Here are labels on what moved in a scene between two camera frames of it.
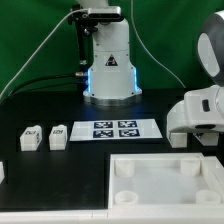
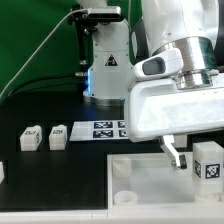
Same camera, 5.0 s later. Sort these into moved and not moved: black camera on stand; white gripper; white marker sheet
Moved: white gripper
Not moved: white marker sheet; black camera on stand
